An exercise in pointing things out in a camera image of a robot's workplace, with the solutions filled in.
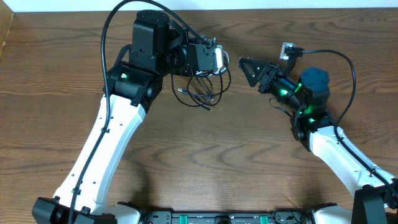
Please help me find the black usb cable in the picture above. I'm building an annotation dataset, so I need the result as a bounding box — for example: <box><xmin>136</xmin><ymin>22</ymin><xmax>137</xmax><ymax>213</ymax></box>
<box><xmin>170</xmin><ymin>58</ymin><xmax>233</xmax><ymax>112</ymax></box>
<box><xmin>177</xmin><ymin>73</ymin><xmax>224</xmax><ymax>106</ymax></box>

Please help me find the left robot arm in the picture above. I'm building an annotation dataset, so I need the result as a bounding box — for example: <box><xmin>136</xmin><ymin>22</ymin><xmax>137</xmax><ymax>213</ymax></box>
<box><xmin>32</xmin><ymin>10</ymin><xmax>226</xmax><ymax>223</ymax></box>

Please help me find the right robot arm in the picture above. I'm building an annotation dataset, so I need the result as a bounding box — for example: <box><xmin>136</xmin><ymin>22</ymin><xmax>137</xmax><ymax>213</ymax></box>
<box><xmin>238</xmin><ymin>58</ymin><xmax>397</xmax><ymax>223</ymax></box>

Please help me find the wooden side panel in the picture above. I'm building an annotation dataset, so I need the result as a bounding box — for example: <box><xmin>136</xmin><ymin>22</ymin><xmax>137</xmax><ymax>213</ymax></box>
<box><xmin>0</xmin><ymin>0</ymin><xmax>14</xmax><ymax>55</ymax></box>

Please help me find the left camera black cable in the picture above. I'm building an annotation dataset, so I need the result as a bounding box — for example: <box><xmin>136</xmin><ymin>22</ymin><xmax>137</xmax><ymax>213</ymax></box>
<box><xmin>67</xmin><ymin>0</ymin><xmax>215</xmax><ymax>224</ymax></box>

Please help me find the camera black cable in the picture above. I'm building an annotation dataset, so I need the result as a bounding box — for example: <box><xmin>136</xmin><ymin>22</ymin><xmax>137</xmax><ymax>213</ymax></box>
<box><xmin>290</xmin><ymin>46</ymin><xmax>398</xmax><ymax>203</ymax></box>
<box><xmin>67</xmin><ymin>0</ymin><xmax>215</xmax><ymax>224</ymax></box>

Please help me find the right camera black cable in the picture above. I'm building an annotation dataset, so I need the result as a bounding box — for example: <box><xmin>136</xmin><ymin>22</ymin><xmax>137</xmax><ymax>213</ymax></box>
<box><xmin>290</xmin><ymin>46</ymin><xmax>398</xmax><ymax>203</ymax></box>

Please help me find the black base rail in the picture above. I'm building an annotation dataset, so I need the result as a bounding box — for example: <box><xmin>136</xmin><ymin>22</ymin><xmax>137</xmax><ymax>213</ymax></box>
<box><xmin>136</xmin><ymin>205</ymin><xmax>336</xmax><ymax>224</ymax></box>

